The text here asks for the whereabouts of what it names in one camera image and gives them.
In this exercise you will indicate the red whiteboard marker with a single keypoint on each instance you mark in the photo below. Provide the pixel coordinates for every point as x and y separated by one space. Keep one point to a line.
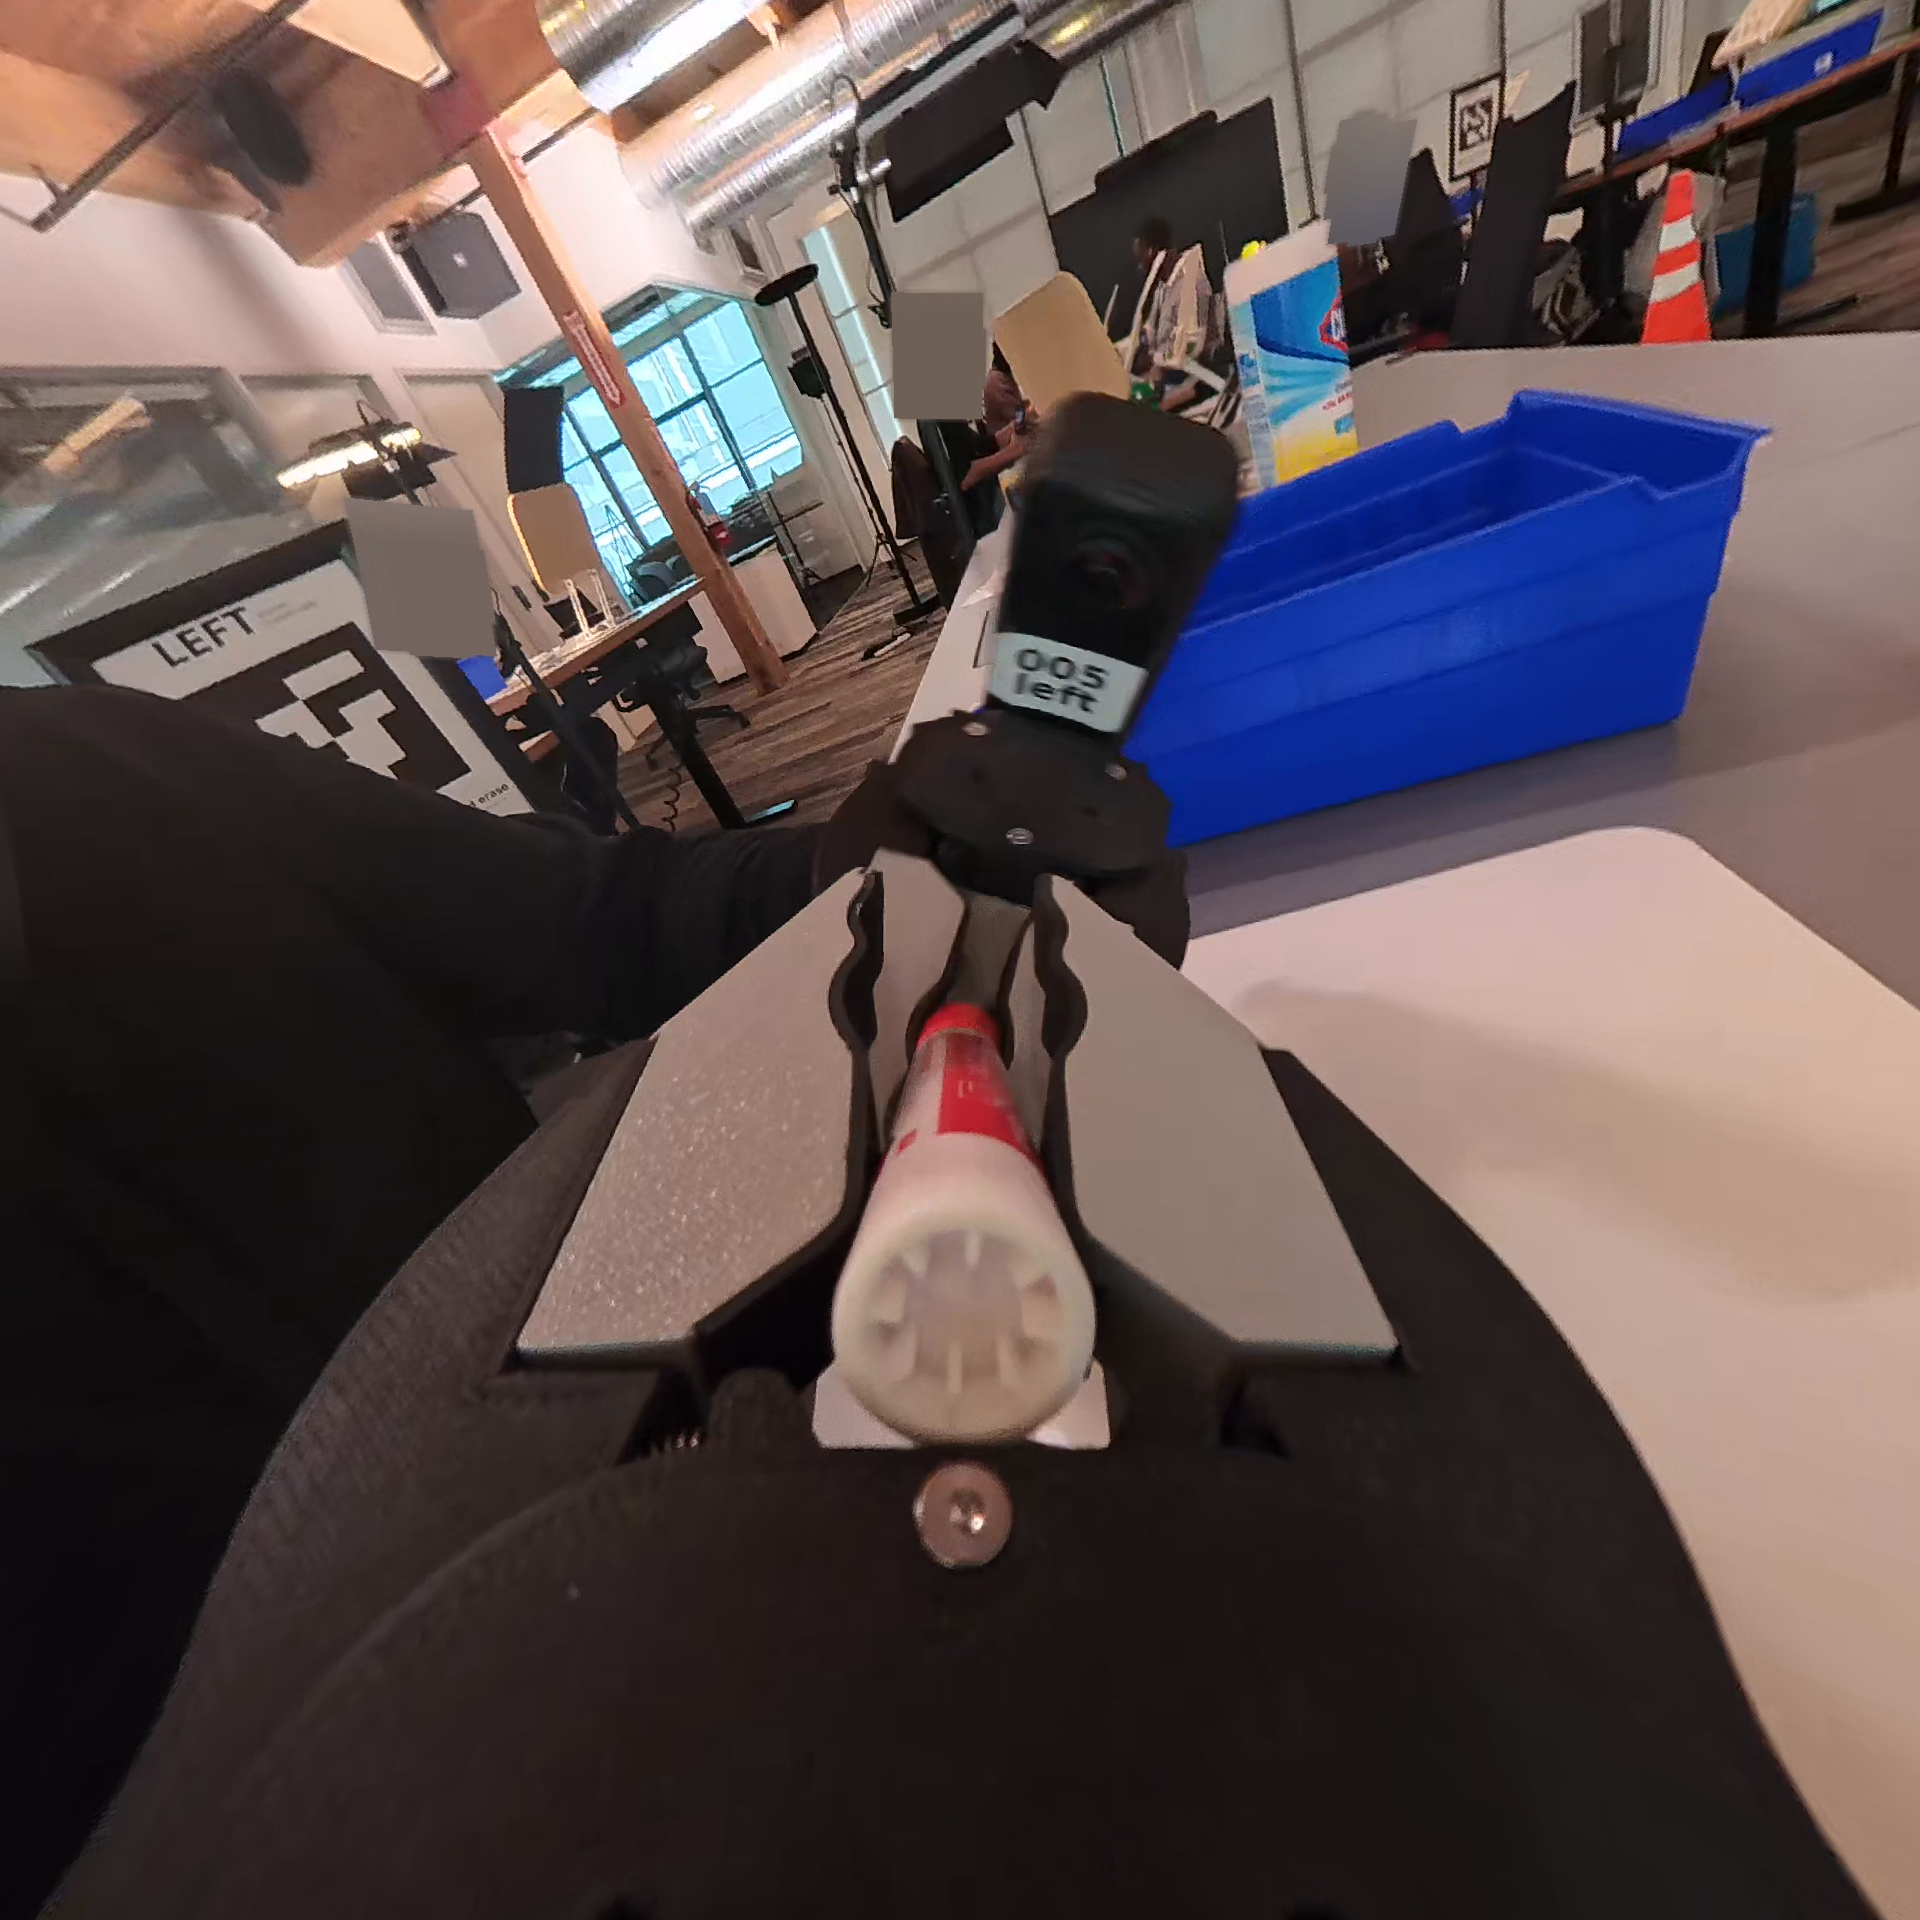
960 1289

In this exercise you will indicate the orange traffic cone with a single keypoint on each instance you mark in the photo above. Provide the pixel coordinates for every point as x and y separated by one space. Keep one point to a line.
1677 271

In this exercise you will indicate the black wall speaker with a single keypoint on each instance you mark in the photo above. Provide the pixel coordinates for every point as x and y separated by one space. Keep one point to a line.
458 262

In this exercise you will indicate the black monitor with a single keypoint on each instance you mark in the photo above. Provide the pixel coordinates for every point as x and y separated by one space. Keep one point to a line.
1186 194

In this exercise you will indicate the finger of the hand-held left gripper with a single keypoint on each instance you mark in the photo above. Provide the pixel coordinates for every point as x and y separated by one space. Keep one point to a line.
1015 960
918 938

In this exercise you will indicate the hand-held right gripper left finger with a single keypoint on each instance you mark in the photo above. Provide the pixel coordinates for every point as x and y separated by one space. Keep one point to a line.
690 1199

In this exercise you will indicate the blue plastic bin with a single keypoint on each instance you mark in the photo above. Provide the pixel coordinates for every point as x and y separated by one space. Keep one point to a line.
1439 599

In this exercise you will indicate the wipes canister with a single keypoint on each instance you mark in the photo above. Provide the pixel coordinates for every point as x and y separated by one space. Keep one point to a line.
1291 375

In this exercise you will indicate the wooden post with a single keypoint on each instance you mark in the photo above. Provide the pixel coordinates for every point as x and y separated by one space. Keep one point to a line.
645 435

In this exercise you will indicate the person's dark clothing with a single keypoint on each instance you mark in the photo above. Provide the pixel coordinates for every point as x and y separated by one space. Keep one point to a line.
180 1350

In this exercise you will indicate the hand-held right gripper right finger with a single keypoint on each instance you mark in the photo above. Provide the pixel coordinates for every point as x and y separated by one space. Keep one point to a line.
1230 1199

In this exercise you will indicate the black and white tag sign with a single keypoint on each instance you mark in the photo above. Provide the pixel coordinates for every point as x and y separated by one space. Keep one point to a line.
300 690

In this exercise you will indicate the large window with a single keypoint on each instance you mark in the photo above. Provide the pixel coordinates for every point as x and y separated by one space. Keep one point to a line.
677 435

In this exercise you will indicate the white whiteboard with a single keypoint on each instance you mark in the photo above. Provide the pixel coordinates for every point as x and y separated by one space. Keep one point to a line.
1651 1199

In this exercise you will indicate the silver ventilation ducts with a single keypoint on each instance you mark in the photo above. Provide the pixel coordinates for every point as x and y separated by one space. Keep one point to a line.
841 104

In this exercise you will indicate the black softbox light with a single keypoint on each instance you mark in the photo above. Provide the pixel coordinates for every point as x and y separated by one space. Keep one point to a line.
960 128

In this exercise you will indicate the person's left forearm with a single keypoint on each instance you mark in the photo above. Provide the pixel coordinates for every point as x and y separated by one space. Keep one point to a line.
376 885

